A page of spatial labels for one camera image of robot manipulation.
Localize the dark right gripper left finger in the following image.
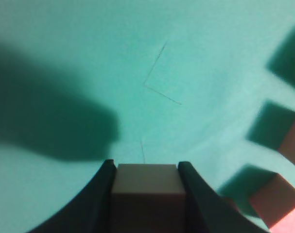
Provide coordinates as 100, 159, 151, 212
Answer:
30, 159, 117, 233

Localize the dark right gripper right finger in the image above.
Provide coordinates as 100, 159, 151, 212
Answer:
178, 161, 266, 233

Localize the green cloth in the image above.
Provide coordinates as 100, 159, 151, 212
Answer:
0, 0, 295, 233

